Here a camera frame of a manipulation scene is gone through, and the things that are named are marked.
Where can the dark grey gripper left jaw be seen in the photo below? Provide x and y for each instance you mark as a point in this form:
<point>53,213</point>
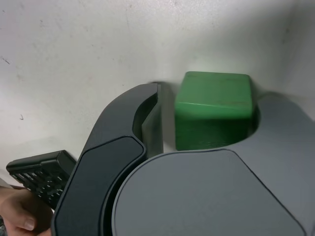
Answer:
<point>98,172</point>

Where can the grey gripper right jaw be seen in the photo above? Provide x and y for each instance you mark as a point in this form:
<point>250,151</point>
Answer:
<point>209,196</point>

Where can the green cube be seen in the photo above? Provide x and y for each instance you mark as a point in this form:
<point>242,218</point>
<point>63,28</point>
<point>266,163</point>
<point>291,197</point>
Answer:
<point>211,108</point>

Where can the person's hand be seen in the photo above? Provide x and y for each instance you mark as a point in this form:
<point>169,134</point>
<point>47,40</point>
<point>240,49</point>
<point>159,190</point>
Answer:
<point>19,211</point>

